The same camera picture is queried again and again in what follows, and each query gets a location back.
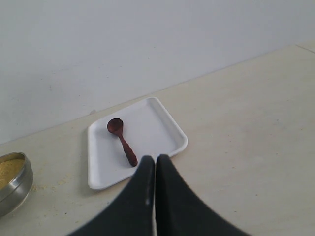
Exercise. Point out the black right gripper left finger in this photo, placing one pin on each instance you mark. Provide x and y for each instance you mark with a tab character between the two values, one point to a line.
131	212

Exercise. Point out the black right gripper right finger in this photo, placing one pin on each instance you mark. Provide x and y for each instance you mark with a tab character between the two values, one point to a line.
180	212

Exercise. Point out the dark red wooden spoon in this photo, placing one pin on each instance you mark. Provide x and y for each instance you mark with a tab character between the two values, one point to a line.
115	126

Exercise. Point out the white rectangular plastic tray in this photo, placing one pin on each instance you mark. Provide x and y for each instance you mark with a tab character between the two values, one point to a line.
149	129

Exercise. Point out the steel bowl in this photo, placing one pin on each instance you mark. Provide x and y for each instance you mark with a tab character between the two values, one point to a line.
16	191

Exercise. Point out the yellow millet grains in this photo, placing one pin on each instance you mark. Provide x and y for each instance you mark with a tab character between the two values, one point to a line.
8	170

